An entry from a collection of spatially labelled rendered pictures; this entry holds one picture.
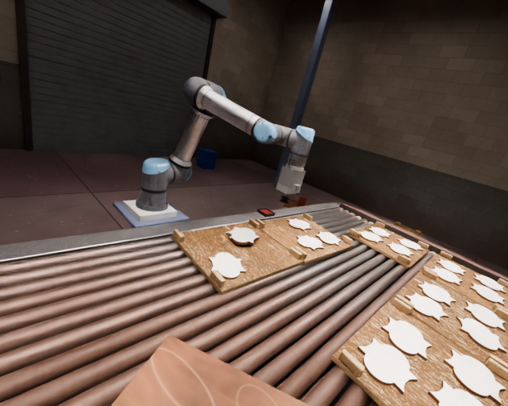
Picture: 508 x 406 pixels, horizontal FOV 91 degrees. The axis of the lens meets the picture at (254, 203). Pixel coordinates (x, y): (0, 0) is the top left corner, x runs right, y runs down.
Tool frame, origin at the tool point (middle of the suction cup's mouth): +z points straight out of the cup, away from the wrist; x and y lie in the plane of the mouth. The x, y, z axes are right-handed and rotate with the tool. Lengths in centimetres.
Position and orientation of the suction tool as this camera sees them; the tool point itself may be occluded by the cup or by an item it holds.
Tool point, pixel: (284, 200)
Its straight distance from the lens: 108.8
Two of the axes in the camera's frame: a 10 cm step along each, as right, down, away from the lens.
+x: -6.6, -4.1, 6.3
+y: 7.1, -0.7, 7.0
